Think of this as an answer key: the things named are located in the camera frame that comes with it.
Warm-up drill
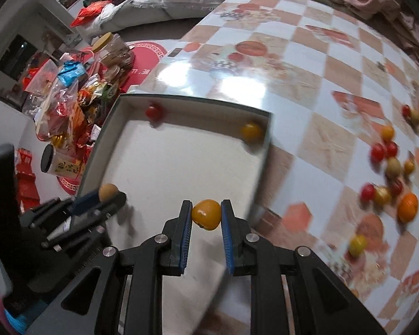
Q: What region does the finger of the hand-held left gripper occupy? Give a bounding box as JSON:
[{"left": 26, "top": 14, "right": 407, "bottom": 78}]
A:
[
  {"left": 30, "top": 188, "right": 103, "bottom": 229},
  {"left": 40, "top": 193, "right": 127, "bottom": 253}
]

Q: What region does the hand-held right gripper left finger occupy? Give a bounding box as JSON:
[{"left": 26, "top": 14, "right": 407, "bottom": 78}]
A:
[{"left": 28, "top": 200, "right": 193, "bottom": 335}]

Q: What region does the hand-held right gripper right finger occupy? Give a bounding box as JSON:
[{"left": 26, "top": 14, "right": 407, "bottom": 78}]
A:
[{"left": 221, "top": 199, "right": 387, "bottom": 335}]

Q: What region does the white shallow cardboard box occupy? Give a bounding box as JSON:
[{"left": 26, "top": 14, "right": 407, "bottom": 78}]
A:
[{"left": 76, "top": 93, "right": 273, "bottom": 325}]

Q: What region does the jar with black lid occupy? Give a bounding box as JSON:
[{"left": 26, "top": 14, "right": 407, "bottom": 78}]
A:
[{"left": 40, "top": 144, "right": 84, "bottom": 182}]

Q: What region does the pile of snack packets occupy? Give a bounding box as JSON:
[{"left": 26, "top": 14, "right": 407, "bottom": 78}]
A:
[{"left": 21, "top": 51, "right": 126, "bottom": 150}]

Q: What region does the black television screen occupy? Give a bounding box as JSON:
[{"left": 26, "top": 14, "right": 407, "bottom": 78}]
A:
[{"left": 0, "top": 34, "right": 39, "bottom": 77}]

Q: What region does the red round mat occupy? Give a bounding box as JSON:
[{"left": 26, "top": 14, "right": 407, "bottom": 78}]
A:
[{"left": 117, "top": 41, "right": 168, "bottom": 95}]

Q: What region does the plastic jar with yellow lid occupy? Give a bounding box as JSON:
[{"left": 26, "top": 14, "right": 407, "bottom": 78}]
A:
[{"left": 92, "top": 32, "right": 135, "bottom": 74}]

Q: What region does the checkered printed tablecloth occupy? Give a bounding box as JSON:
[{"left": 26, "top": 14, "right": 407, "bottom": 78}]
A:
[{"left": 134, "top": 0, "right": 419, "bottom": 335}]

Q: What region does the large orange kumquat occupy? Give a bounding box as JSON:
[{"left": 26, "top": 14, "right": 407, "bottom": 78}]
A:
[{"left": 397, "top": 193, "right": 419, "bottom": 224}]

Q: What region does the white sofa cushion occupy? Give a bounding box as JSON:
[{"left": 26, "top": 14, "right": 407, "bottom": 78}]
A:
[{"left": 98, "top": 0, "right": 259, "bottom": 34}]

